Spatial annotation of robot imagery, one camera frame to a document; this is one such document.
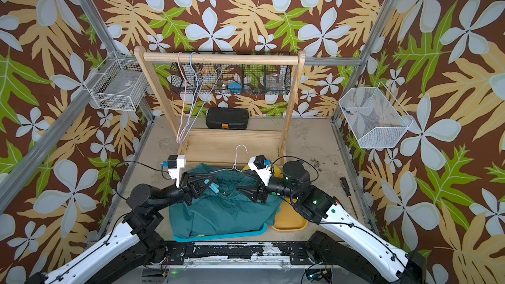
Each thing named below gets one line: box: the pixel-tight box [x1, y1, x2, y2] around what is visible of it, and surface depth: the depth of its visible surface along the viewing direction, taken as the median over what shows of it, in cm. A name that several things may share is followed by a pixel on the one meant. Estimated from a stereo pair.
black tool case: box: [205, 107, 250, 130], surface depth 115 cm
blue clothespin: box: [203, 178, 220, 194], surface depth 61 cm
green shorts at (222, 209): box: [168, 163, 284, 238], surface depth 72 cm
